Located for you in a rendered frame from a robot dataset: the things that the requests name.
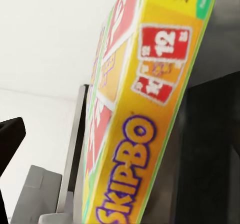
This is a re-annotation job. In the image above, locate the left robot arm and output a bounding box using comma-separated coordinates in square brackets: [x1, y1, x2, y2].
[0, 190, 9, 224]

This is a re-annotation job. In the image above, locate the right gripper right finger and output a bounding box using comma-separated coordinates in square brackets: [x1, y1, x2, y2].
[224, 117, 240, 157]

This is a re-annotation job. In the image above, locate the toy box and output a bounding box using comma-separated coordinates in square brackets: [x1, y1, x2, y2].
[9, 164, 63, 224]

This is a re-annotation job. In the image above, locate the board game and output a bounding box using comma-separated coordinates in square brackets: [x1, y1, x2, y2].
[82, 0, 215, 224]

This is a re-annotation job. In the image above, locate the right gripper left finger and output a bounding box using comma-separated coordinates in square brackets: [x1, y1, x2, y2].
[0, 117, 26, 177]

